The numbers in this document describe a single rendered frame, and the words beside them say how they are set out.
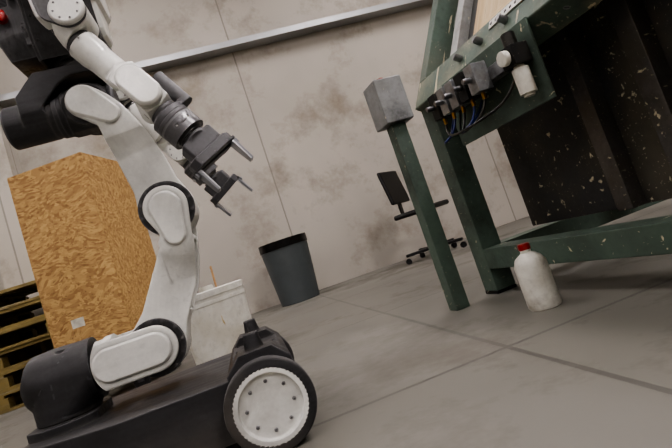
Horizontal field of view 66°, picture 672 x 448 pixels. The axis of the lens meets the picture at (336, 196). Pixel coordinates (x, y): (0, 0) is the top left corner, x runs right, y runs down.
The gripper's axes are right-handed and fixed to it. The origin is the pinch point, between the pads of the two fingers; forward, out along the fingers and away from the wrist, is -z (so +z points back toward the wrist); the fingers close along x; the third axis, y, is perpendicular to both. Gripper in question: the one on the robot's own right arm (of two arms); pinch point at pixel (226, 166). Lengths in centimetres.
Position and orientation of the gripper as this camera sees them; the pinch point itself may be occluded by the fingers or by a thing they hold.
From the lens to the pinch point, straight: 120.1
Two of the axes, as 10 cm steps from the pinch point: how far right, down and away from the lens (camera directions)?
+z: -7.6, -6.5, 0.4
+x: 5.9, -6.8, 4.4
